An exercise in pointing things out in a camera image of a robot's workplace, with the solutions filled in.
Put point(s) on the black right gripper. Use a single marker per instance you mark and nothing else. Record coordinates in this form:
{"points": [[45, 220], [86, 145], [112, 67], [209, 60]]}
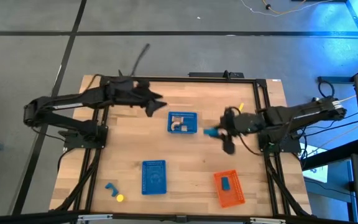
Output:
{"points": [[244, 123]]}

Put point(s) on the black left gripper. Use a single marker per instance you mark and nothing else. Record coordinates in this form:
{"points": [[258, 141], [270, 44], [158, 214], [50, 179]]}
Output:
{"points": [[129, 91]]}

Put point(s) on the blue cylinder block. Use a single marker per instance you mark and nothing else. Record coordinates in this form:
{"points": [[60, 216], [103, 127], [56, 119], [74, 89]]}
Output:
{"points": [[210, 132]]}

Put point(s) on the blue rectangular block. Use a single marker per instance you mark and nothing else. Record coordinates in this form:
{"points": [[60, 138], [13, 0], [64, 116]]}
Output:
{"points": [[225, 183]]}

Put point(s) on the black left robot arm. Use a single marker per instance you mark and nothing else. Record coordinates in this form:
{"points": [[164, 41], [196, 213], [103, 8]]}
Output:
{"points": [[73, 99]]}

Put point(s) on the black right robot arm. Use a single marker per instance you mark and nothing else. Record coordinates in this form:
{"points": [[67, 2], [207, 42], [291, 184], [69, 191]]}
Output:
{"points": [[303, 110]]}

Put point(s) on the yellow bar block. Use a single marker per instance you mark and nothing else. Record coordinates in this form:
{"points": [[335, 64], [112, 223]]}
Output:
{"points": [[241, 106]]}

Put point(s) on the blue plastic basket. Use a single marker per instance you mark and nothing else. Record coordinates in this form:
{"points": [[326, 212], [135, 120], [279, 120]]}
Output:
{"points": [[191, 121], [154, 177]]}

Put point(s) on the black flat box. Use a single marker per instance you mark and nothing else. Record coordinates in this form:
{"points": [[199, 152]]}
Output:
{"points": [[210, 75]]}

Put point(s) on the orange plastic basket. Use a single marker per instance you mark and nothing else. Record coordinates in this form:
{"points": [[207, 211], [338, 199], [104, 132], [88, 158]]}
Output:
{"points": [[236, 193]]}

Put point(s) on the blue arch block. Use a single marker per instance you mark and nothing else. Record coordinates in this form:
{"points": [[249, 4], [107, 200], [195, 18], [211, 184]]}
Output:
{"points": [[112, 189]]}

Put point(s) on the yellow cylinder block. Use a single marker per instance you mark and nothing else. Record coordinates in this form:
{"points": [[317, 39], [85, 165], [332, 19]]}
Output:
{"points": [[120, 198]]}

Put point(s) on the white printed paper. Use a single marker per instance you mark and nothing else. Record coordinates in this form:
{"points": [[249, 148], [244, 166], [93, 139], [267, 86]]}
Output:
{"points": [[317, 172]]}

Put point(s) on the small black plug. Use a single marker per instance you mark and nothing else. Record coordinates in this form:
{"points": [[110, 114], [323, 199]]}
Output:
{"points": [[268, 6]]}

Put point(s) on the black aluminium table frame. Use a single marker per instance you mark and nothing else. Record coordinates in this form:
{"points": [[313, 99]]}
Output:
{"points": [[197, 79]]}

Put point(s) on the silver bracket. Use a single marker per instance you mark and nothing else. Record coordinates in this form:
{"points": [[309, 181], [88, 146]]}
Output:
{"points": [[267, 220], [95, 217]]}

